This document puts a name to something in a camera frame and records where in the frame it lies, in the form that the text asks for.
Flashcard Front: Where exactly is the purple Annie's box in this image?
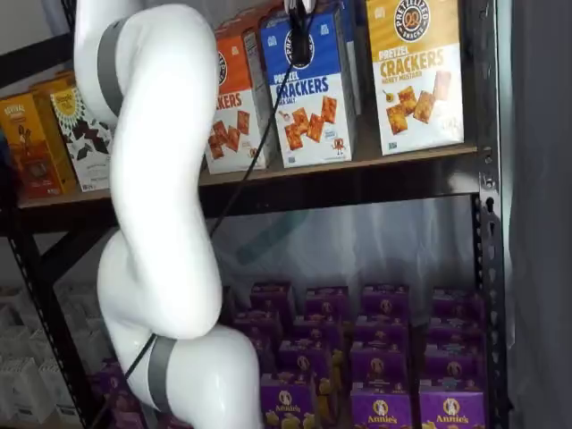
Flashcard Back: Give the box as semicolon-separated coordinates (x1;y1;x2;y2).
423;342;486;391
109;396;151;429
350;344;410;392
355;316;410;349
260;383;316;429
292;314;344;344
350;389;413;429
418;387;487;429
360;284;410;321
231;310;283;341
426;317;486;348
305;287;349;317
245;337;277;377
279;340;332;383
249;280;295;314
91;357;135;400
431;288;486;322

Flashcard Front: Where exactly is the orange Revival snack box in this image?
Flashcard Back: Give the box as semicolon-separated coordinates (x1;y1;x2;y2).
29;71;86;98
0;91;76;200

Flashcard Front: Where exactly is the blue pretzel crackers box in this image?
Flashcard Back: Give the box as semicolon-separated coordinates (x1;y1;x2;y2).
337;0;364;118
260;3;358;169

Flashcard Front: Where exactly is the black metal shelf frame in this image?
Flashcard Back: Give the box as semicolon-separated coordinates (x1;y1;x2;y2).
0;0;506;429

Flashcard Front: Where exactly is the white Sweet Thins box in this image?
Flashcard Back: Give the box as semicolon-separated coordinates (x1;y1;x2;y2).
49;86;118;192

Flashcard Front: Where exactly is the orange pretzel crackers box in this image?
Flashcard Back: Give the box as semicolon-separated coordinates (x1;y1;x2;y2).
203;24;279;176
214;4;290;37

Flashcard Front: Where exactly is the white carton box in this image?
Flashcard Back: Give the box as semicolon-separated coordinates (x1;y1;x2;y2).
38;355;84;424
0;324;44;362
0;357;55;425
0;285;35;330
55;281;106;327

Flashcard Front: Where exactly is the yellow pretzel crackers box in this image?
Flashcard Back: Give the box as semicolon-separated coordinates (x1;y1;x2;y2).
366;0;465;156

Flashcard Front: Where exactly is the wooden shelf board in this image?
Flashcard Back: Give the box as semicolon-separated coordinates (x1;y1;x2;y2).
17;142;479;210

